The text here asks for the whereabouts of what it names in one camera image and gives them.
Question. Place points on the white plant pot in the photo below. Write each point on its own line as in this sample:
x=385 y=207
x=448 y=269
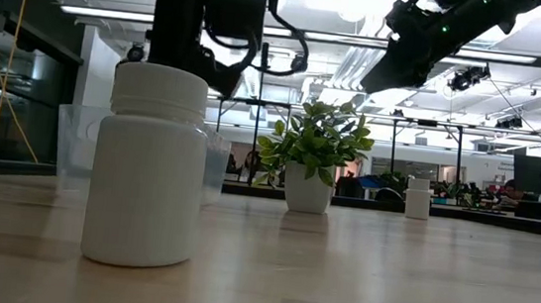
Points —
x=306 y=195

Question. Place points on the green leafy plant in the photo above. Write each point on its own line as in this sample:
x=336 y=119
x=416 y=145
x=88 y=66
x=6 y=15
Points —
x=311 y=140

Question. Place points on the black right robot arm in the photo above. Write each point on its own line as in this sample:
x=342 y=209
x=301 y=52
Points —
x=468 y=11

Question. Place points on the black vertical pole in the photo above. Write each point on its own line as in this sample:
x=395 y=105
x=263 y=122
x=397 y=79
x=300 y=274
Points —
x=257 y=130

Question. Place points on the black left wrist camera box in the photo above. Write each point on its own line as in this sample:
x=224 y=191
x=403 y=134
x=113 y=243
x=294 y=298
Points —
x=239 y=9

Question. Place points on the small white pill bottle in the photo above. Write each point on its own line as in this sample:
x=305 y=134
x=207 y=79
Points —
x=417 y=203

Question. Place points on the black overhead frame beam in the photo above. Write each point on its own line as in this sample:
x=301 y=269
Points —
x=508 y=57

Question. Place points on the person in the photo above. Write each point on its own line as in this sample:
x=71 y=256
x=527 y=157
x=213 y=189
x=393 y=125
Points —
x=250 y=164
x=510 y=192

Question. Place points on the large white pill bottle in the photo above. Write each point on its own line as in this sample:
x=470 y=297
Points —
x=145 y=184

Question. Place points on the black ceiling spotlight cluster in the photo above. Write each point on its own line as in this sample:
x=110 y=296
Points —
x=469 y=77

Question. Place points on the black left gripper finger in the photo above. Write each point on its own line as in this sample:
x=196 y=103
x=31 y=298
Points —
x=225 y=77

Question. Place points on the clear plastic basket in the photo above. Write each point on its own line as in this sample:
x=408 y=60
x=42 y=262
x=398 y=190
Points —
x=72 y=142

